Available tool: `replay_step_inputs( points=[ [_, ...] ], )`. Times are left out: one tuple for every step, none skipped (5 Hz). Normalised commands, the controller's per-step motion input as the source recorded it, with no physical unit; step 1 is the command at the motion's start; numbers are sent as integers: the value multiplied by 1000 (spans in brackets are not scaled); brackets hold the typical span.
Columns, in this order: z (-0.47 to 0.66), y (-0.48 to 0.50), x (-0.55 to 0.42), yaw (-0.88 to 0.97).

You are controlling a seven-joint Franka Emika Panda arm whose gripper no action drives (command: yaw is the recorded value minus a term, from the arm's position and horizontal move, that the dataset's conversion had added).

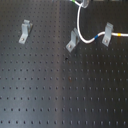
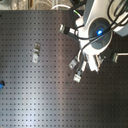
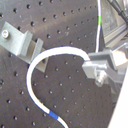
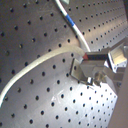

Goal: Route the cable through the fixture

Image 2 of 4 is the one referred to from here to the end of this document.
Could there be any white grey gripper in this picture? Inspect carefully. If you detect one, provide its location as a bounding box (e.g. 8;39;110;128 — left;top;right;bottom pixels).
68;46;107;83

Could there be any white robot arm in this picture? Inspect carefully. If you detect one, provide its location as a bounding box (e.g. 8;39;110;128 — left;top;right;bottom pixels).
73;0;128;82

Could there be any black perforated breadboard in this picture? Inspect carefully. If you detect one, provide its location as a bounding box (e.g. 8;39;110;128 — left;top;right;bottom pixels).
0;11;128;128

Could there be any metal cable clip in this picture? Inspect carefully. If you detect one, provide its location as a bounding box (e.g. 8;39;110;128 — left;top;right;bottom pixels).
32;42;40;63

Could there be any black cable with plug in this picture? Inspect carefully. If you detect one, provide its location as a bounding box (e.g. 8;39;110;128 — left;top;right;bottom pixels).
59;23;101;42

